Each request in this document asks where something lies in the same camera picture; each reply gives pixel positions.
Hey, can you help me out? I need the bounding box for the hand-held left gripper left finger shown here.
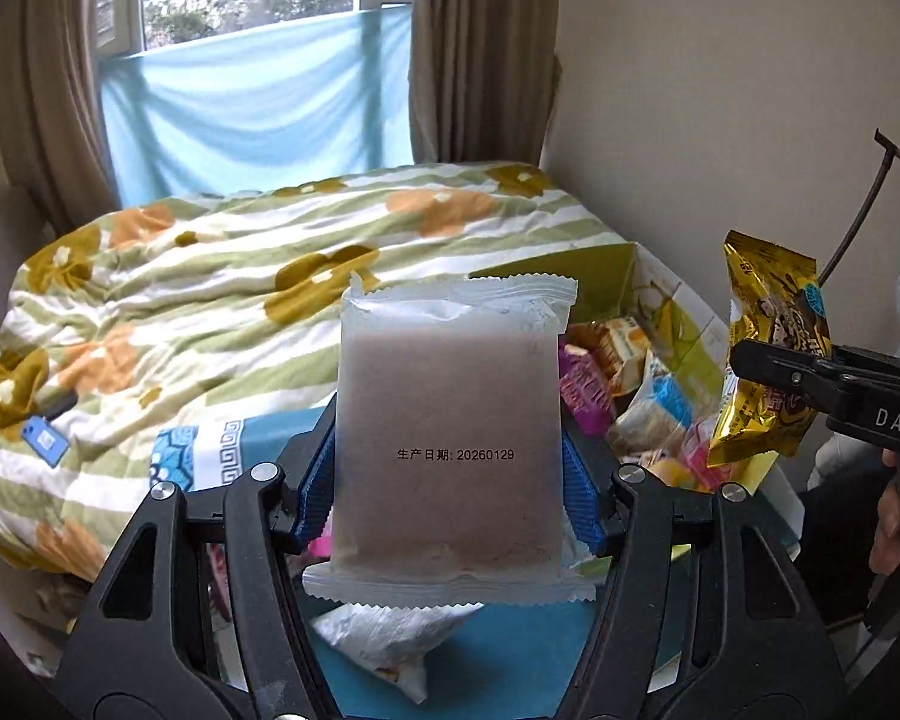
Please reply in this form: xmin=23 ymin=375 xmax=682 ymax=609
xmin=55 ymin=405 xmax=346 ymax=720

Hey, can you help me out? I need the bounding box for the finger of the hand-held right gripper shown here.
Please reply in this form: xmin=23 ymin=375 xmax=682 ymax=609
xmin=730 ymin=340 xmax=845 ymax=415
xmin=831 ymin=345 xmax=900 ymax=385

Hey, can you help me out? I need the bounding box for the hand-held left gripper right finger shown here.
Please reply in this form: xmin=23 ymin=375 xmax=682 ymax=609
xmin=555 ymin=431 xmax=850 ymax=720

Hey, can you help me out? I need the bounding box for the gold foil snack packet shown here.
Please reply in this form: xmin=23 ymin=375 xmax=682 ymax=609
xmin=707 ymin=231 xmax=837 ymax=496

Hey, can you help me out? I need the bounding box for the brown frosted snack packet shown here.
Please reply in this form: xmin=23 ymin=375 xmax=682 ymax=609
xmin=302 ymin=270 xmax=598 ymax=607

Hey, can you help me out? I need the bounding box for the green cardboard box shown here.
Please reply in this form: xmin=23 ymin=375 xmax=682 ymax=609
xmin=469 ymin=240 xmax=730 ymax=496

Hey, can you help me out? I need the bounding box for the person's right hand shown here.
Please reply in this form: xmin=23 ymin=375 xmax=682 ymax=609
xmin=868 ymin=448 xmax=900 ymax=580

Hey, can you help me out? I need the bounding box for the pink snack packet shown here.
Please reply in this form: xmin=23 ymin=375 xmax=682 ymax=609
xmin=679 ymin=424 xmax=732 ymax=492

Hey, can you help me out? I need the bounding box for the white blue label snack packet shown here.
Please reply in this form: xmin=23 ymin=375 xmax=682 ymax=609
xmin=607 ymin=360 xmax=695 ymax=458

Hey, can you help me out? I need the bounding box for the orange snack packet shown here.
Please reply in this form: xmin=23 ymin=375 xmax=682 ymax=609
xmin=596 ymin=317 xmax=650 ymax=395

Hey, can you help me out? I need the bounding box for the plain white snack packet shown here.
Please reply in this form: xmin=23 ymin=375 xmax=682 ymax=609
xmin=311 ymin=604 xmax=485 ymax=706

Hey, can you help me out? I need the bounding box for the blue patterned folding table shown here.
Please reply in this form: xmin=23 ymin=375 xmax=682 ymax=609
xmin=150 ymin=405 xmax=803 ymax=700

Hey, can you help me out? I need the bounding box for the floral striped blanket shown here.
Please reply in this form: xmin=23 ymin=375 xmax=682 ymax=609
xmin=0 ymin=161 xmax=638 ymax=586

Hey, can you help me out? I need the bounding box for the blue phone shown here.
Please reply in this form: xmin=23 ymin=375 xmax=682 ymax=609
xmin=21 ymin=414 xmax=71 ymax=464

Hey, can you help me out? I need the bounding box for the light blue cloth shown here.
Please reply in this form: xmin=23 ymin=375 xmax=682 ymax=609
xmin=101 ymin=4 xmax=413 ymax=207

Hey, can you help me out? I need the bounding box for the grey bed headboard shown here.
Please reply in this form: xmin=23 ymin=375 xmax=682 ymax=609
xmin=0 ymin=187 xmax=53 ymax=361

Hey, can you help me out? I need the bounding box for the brown curtain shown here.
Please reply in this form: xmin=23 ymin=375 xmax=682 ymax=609
xmin=409 ymin=0 xmax=563 ymax=170
xmin=0 ymin=0 xmax=125 ymax=237

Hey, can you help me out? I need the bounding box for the black cable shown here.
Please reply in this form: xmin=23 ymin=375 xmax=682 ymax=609
xmin=825 ymin=127 xmax=900 ymax=282

